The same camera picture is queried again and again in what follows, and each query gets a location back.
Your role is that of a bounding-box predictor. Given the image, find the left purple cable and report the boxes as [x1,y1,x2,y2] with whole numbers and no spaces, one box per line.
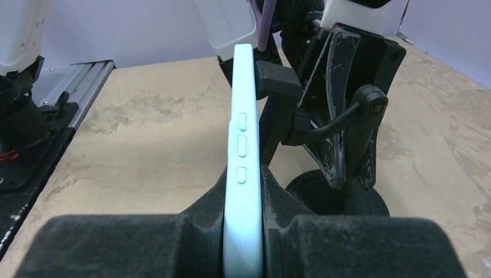
[249,0,278,53]

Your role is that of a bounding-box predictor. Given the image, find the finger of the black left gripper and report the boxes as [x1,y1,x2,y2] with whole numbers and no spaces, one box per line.
[324,28,360,189]
[358,130,378,190]

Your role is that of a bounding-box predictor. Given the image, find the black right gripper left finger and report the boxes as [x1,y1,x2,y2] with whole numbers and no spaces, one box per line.
[15,173,226,277]

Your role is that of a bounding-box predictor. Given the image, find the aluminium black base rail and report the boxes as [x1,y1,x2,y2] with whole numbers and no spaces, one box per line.
[1,57,115,254]

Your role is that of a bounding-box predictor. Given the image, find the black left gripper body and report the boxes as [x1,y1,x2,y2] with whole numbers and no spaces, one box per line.
[218,0,408,127]

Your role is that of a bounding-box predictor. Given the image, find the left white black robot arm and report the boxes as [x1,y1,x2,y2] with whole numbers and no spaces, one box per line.
[194,1,406,190]

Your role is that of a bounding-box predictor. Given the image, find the blue case phone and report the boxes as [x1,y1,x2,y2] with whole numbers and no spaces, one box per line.
[222,44,263,277]

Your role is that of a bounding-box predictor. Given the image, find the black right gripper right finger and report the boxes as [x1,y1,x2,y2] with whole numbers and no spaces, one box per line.
[261,165,466,277]

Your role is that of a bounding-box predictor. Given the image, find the black round base phone stand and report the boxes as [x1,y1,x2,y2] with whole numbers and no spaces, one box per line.
[254,60,389,216]

